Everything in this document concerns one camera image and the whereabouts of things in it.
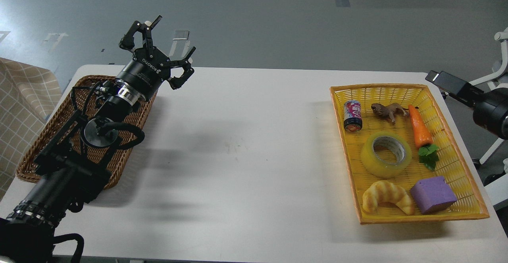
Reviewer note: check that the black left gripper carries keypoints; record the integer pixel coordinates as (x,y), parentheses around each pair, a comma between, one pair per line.
(146,70)

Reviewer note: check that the yellow tape roll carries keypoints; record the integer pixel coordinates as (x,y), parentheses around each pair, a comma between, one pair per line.
(375,165)

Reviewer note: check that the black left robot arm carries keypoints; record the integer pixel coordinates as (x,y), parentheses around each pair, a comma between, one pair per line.
(73,165)

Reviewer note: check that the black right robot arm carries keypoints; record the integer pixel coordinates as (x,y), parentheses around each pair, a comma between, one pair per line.
(476,100)

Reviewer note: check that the beige checkered cloth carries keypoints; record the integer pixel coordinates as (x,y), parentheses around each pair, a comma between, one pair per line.
(28,95)

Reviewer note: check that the small drink can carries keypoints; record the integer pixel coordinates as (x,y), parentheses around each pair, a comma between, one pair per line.
(352,116)

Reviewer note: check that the brown toy animal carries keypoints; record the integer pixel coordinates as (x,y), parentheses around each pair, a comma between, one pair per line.
(389,112)

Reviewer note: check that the toy croissant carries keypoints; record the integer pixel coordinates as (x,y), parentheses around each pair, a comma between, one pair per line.
(383,191)

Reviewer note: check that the yellow plastic basket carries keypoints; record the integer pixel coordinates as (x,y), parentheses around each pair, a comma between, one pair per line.
(452,165)

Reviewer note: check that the orange toy carrot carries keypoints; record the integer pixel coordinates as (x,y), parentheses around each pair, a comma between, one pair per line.
(427,150)

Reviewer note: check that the purple foam block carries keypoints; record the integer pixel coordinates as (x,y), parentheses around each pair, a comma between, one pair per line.
(433,195)

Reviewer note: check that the white chair base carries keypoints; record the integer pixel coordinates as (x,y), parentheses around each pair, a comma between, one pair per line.
(496,188)

